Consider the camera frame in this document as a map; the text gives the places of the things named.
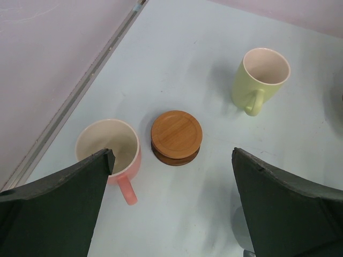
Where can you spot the left aluminium frame post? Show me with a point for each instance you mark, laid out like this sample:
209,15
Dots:
51,52

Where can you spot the pink mug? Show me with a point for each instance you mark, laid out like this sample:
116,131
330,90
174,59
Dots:
123,140

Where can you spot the grey mug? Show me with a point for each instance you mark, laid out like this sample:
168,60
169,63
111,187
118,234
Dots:
241,232

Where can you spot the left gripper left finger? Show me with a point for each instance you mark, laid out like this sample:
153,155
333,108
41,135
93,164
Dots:
56,215

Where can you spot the green mug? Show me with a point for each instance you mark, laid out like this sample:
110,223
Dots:
261,73

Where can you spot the wooden coaster stack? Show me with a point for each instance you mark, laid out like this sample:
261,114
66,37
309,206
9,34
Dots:
176,137

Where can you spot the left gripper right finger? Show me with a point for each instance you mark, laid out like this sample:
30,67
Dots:
287,215

